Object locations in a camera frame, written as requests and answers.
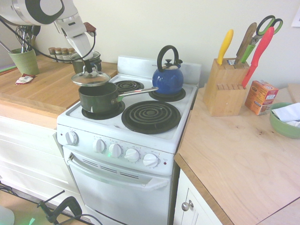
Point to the red and white packet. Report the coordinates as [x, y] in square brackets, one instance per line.
[24, 79]

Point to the wooden knife block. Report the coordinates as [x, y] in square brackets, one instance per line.
[222, 93]

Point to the black silicone utensil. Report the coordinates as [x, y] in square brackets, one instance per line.
[35, 30]

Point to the green ribbed utensil holder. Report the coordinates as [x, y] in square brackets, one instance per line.
[24, 62]

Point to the black clamp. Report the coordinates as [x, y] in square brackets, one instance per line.
[63, 206]

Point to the black and green scissors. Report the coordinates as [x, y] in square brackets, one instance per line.
[260, 29]

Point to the round metal cabinet knob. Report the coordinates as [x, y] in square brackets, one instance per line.
[187, 205]

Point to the orange baking soda box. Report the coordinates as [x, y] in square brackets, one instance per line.
[261, 98]

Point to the white paper in bowl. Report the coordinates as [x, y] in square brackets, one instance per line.
[287, 113]

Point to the glass spice jar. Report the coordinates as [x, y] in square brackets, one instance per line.
[71, 51]
[58, 54]
[65, 54]
[52, 53]

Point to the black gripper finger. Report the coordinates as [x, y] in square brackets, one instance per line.
[84, 62]
[89, 66]

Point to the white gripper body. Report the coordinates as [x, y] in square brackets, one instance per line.
[80, 45]

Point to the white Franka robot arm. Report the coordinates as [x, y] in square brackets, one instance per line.
[35, 11]

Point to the green ceramic bowl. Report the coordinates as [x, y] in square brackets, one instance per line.
[283, 131]

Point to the white electric stove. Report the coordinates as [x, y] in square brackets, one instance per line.
[122, 182]

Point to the white cabinet with knob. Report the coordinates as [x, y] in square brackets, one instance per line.
[194, 206]

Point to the white cabinet under cutting board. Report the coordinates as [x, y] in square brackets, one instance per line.
[30, 152]

